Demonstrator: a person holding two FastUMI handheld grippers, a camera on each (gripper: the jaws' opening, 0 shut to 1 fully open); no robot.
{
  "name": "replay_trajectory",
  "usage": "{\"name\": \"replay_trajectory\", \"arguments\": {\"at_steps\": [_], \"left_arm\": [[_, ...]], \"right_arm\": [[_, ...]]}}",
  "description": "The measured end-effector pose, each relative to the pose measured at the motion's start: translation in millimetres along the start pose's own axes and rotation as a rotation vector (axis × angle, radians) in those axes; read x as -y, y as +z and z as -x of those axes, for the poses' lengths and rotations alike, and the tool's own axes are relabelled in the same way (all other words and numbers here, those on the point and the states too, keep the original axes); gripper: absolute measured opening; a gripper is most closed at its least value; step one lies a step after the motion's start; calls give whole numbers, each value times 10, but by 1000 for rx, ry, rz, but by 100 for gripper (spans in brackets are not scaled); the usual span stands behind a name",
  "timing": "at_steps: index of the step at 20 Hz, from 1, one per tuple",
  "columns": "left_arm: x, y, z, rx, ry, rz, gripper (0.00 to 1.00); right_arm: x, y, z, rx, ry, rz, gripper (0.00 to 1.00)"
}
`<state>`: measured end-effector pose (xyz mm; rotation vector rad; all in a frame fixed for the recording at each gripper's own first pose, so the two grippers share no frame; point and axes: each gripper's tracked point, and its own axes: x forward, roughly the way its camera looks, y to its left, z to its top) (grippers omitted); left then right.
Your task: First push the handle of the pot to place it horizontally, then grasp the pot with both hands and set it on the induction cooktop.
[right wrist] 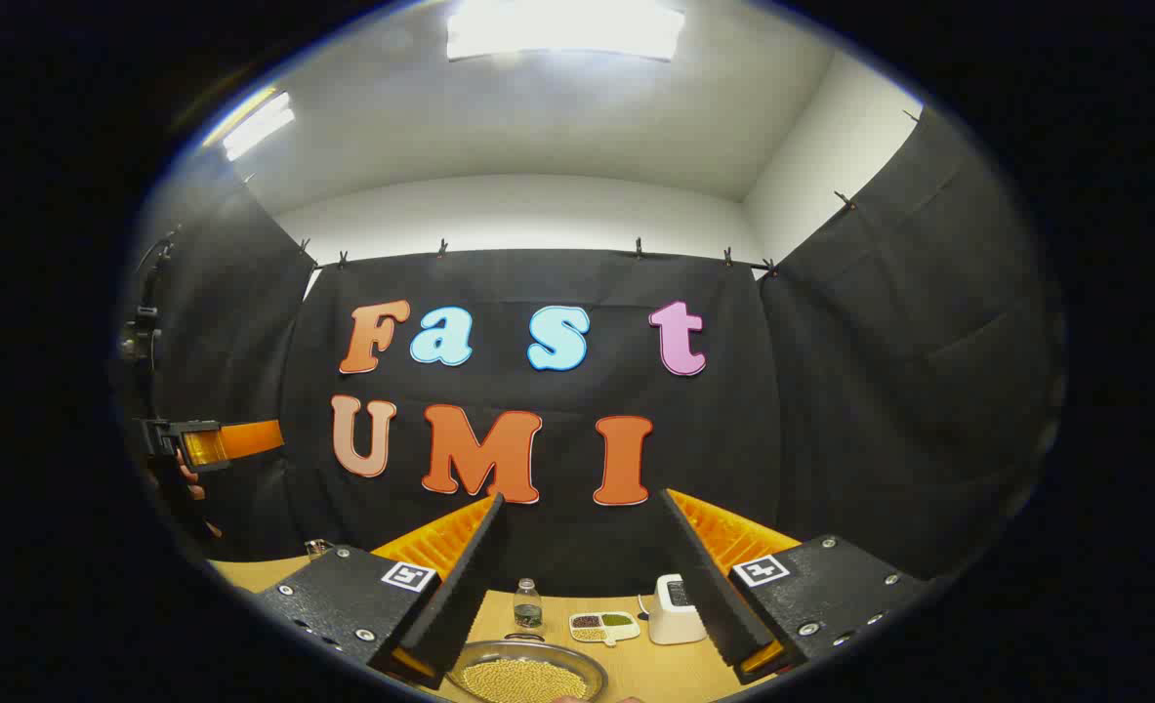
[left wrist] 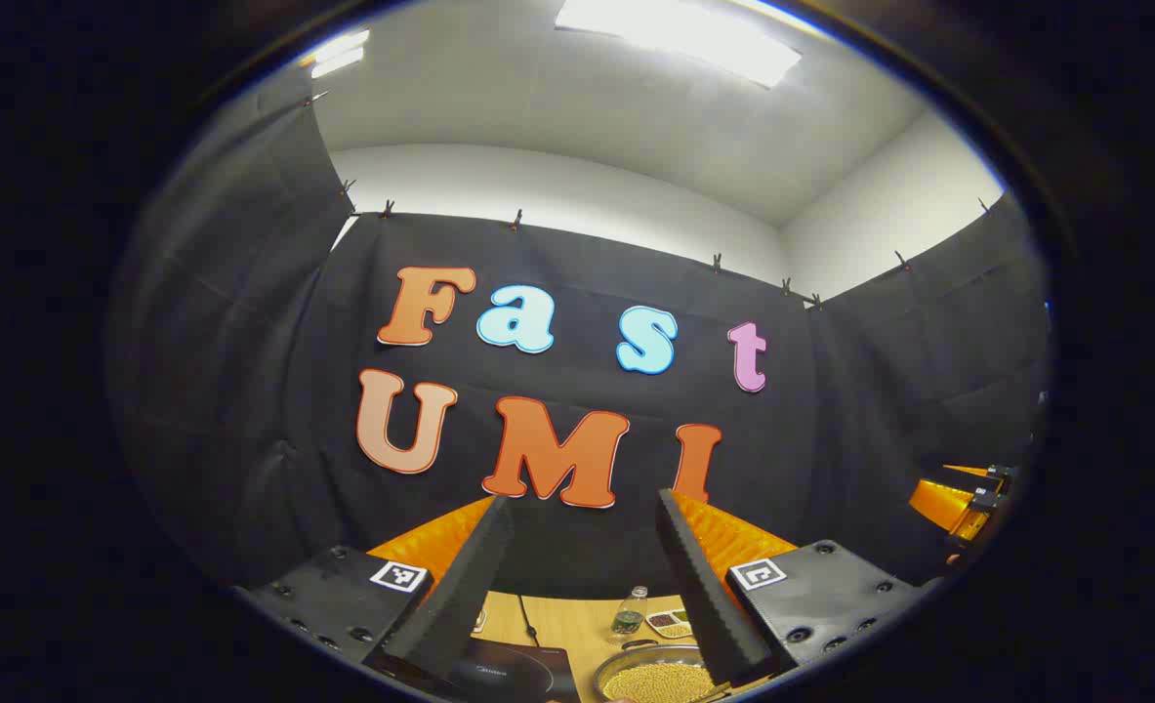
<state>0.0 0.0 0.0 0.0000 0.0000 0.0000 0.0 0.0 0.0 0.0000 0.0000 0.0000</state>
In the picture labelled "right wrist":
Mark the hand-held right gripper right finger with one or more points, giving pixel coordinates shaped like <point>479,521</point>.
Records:
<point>709,596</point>

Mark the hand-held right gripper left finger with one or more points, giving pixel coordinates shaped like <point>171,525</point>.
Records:
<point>465,586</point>

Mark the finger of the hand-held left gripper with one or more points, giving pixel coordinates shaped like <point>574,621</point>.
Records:
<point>250,439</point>

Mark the pile of yellow soybeans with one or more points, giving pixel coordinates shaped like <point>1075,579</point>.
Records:
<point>523,681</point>

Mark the white toaster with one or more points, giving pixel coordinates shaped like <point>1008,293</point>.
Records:
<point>675,615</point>

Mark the clear plastic water bottle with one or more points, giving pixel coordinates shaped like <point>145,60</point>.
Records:
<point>528,607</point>

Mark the white divided dish of beans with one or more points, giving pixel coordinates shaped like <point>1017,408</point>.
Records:
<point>604,625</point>

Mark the black backdrop cloth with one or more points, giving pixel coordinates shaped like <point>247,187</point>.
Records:
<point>557,459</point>

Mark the small ceiling light panel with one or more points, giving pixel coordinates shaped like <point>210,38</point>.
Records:
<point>257,125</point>

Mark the large ceiling light panel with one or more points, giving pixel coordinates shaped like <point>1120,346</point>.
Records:
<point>562,29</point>

